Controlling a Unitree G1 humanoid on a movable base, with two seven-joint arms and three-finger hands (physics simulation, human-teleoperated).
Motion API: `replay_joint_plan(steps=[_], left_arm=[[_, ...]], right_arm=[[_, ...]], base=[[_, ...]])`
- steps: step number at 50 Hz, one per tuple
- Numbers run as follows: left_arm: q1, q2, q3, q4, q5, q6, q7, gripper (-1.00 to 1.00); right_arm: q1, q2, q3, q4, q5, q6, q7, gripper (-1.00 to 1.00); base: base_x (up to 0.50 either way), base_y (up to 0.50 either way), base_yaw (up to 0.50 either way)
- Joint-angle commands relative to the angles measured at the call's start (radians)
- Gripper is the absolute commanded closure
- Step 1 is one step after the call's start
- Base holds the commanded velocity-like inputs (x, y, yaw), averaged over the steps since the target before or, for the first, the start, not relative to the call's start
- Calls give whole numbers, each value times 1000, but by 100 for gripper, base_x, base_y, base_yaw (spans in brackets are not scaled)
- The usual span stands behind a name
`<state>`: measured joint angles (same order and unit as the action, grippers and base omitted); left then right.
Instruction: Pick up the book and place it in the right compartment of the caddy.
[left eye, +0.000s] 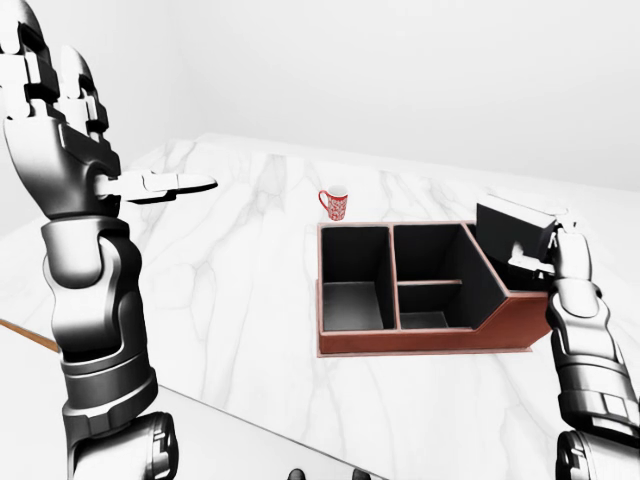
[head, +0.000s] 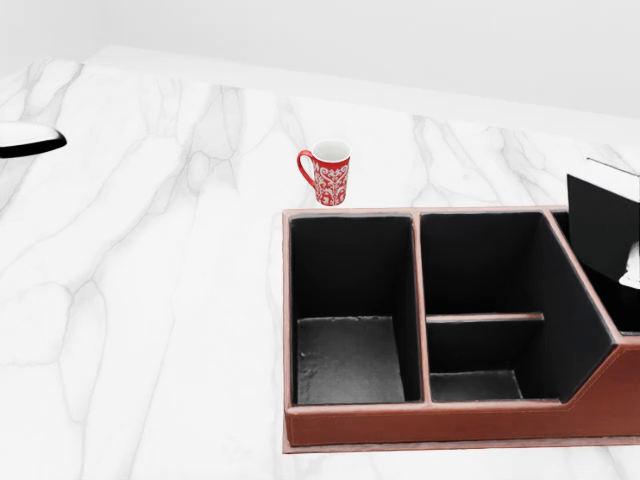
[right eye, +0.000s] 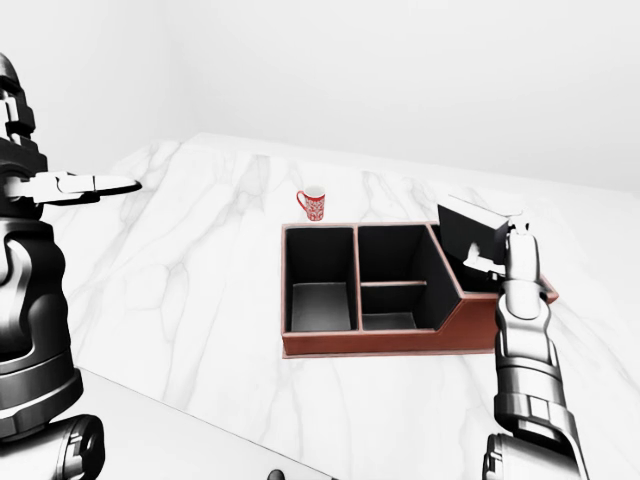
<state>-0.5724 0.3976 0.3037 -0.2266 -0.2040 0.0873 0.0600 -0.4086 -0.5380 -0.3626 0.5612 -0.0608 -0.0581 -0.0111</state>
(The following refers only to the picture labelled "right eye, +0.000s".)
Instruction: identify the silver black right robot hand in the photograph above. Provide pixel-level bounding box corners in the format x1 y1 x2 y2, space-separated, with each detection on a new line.
462 209 560 370

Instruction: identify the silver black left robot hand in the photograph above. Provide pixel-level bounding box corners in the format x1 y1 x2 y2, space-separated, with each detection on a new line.
0 52 144 370

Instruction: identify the black book with white pages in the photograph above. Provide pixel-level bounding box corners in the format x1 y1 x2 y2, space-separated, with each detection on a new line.
437 193 526 267

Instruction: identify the red-brown desk caddy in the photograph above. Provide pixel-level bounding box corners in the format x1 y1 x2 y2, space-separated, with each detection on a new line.
280 221 560 360

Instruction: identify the red white patterned mug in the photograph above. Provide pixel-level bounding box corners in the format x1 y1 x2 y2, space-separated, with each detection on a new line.
296 185 327 222

